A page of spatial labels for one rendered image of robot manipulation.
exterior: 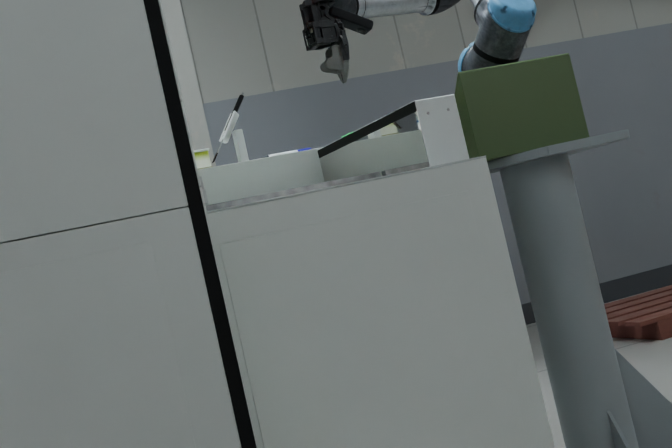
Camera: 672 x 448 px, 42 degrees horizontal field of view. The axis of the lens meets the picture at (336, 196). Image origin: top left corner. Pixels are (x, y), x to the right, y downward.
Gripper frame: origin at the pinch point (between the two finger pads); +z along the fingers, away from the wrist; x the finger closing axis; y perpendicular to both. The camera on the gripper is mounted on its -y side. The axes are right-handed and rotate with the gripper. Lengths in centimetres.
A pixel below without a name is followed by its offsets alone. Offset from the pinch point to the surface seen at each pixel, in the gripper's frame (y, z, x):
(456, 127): -2.5, 21.5, 40.1
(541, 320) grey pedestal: -24, 67, 22
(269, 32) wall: -83, -82, -257
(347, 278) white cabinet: 31, 45, 46
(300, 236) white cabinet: 38, 36, 46
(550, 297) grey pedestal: -25, 62, 26
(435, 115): 1.6, 18.3, 40.1
